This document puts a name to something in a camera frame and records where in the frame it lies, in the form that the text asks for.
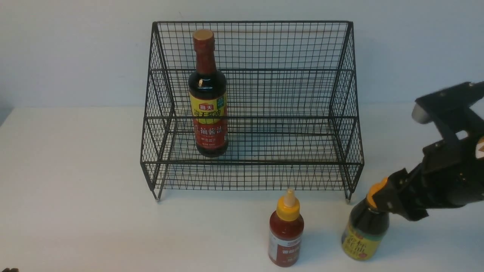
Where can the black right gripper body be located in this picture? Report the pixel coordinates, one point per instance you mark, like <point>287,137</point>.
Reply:
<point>441,181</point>

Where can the dark oil bottle yellow cap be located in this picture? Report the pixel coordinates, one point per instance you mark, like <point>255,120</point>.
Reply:
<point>366,227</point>

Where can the tall soy sauce bottle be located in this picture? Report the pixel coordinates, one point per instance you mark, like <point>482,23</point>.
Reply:
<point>208,97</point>

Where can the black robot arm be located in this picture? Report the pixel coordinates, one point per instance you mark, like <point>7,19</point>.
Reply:
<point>450,111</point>

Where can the small red sauce bottle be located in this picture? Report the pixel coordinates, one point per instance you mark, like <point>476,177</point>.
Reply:
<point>286,226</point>

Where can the dark object at table corner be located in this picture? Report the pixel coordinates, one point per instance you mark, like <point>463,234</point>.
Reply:
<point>7,269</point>

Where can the black wire mesh shelf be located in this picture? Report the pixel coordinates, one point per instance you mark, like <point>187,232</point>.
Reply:
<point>293,117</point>

